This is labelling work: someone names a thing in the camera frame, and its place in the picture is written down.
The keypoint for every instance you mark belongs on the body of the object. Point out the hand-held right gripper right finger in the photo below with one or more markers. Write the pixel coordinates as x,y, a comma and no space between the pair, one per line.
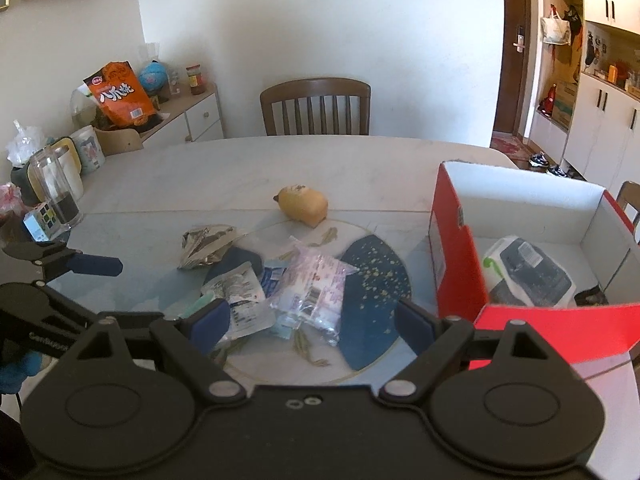
415,322

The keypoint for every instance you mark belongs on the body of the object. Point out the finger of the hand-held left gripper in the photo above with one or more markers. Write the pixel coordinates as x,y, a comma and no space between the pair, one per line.
97,264
65,302

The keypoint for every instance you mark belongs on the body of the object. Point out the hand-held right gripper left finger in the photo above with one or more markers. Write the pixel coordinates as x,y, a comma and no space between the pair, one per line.
210,320

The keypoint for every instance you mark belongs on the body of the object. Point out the red cardboard box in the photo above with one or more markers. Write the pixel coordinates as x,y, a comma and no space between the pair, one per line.
455,260

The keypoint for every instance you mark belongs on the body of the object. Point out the silver foil wrapper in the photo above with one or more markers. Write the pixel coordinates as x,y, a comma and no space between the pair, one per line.
207,245

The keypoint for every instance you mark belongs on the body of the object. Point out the purple printed plastic packet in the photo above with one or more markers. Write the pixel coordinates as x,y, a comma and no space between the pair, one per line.
312,285

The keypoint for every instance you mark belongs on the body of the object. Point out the marble desktop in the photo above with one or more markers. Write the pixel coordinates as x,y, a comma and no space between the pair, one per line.
200,180

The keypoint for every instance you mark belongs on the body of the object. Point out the person's left hand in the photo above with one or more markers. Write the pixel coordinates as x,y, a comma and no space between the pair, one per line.
17,372

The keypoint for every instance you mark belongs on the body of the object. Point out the green wrapper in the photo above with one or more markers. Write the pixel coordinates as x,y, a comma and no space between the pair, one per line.
197,305

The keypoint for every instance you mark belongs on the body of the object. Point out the white and blue sachet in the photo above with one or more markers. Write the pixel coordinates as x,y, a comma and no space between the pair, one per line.
240,292

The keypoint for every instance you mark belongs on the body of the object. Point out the colourful puzzle cube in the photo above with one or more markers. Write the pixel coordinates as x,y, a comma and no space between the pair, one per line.
42,222

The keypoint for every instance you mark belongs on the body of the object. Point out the small blue sachet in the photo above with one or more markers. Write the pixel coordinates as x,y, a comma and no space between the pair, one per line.
272,280

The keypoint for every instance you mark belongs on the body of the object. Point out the glass jar with dark contents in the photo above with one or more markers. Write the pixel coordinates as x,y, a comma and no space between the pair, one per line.
57,190

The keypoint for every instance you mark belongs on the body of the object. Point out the yellow-rimmed container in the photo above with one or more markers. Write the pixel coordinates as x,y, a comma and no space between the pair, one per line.
70,155

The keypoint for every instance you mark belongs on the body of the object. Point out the white printed canister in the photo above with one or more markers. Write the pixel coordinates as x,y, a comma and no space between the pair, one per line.
90,150

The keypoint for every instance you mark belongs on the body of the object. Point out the wet wipes pack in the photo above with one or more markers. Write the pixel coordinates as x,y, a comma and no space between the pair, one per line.
535,270

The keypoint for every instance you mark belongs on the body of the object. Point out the clear plastic bag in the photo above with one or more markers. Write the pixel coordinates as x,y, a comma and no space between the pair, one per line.
25,142

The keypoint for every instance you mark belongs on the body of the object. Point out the yellow bun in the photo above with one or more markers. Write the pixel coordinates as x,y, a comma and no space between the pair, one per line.
302,205

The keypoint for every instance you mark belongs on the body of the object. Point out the orange snack bag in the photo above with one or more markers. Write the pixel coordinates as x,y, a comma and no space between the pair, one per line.
120,95

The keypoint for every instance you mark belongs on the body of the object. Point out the white sideboard with wooden top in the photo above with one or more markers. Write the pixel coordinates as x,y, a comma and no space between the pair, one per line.
205,117

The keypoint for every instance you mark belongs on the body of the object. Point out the blue globe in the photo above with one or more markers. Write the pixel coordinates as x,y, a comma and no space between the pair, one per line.
151,77

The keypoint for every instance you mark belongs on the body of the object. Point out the patterned red rug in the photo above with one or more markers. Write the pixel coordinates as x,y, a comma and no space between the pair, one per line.
507,146

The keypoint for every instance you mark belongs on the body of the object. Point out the dark sneaker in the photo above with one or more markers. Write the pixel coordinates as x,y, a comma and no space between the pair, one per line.
539,160
556,171

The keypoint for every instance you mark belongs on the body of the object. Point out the red-lidded sauce jar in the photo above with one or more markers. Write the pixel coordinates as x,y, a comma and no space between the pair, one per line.
196,80

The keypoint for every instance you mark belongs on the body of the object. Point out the wooden slat-back chair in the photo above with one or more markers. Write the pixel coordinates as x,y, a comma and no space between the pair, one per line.
631,200
315,105

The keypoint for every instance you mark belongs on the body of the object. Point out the dark wooden door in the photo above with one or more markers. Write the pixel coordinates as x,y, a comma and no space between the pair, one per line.
512,85

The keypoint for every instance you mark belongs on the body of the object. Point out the brown cardboard box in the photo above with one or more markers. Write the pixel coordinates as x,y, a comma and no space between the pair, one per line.
567,105

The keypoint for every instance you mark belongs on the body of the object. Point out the white floor cabinet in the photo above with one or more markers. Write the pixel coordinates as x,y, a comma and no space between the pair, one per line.
600,130

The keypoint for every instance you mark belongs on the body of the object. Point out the white tote bag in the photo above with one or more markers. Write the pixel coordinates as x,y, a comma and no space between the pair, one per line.
556,30

